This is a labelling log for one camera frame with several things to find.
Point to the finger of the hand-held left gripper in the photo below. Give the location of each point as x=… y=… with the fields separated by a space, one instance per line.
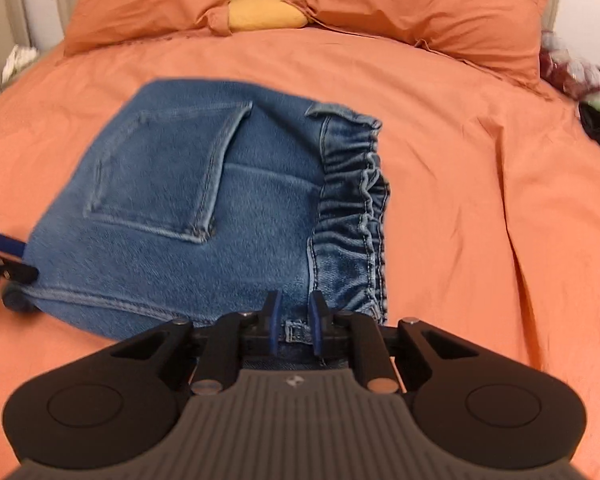
x=17 y=274
x=5 y=244

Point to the orange pillow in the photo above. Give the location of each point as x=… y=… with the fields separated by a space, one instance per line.
x=145 y=5
x=430 y=10

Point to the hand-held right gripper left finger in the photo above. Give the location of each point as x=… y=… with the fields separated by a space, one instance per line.
x=274 y=317

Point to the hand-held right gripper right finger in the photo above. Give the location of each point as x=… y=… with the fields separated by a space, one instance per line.
x=316 y=322

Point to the yellow cushion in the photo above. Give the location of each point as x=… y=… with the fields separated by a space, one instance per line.
x=265 y=12

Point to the blue denim pants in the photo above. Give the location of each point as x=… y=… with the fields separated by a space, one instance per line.
x=205 y=210

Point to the white crumpled cloth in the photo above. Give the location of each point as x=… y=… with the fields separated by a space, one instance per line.
x=17 y=62

